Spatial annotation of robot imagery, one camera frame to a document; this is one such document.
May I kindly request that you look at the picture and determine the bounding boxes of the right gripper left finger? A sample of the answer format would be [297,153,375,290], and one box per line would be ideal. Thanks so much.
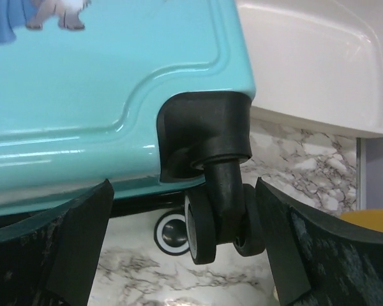
[0,180,114,305]

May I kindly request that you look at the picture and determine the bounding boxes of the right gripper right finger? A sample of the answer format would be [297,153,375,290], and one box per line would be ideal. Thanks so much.
[255,178,383,305]

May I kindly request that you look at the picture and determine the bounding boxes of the pink and teal kids suitcase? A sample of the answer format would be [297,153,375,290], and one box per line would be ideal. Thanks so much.
[0,1,265,265]

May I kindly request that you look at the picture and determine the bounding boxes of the white cylinder appliance orange lid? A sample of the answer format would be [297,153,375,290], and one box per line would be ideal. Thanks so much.
[340,209,383,233]

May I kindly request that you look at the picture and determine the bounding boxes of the white rectangular plastic basin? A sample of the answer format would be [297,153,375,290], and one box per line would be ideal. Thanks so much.
[237,1,383,138]

